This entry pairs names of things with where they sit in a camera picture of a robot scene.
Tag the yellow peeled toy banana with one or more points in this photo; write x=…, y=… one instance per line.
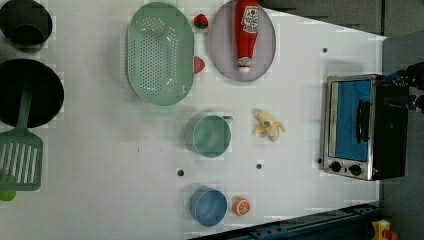
x=268, y=125

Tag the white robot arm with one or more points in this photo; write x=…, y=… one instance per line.
x=413, y=77

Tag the green mug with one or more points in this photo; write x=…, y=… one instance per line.
x=208, y=135

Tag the blue mug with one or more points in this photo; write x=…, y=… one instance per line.
x=208, y=206

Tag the red toy strawberry lower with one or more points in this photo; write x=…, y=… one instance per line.
x=199, y=65

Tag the red toy strawberry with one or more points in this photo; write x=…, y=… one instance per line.
x=201, y=21
x=199, y=65

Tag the purple round plate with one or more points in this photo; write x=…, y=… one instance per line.
x=223, y=48

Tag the orange slice toy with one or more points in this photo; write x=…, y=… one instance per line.
x=241, y=206

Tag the green perforated colander basket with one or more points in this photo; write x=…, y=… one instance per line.
x=160, y=54

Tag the red toy strawberry upper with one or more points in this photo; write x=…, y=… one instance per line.
x=201, y=21

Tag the red ketchup bottle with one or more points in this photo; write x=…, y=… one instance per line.
x=246, y=32

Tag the silver black toaster oven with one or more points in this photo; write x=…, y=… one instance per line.
x=364, y=137

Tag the green slotted spatula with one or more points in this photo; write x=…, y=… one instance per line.
x=21, y=153

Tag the yellow toy at corner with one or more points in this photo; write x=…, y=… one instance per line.
x=383, y=231

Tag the small black pot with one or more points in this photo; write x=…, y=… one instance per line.
x=25, y=22

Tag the lime green toy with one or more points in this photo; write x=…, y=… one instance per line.
x=8, y=195

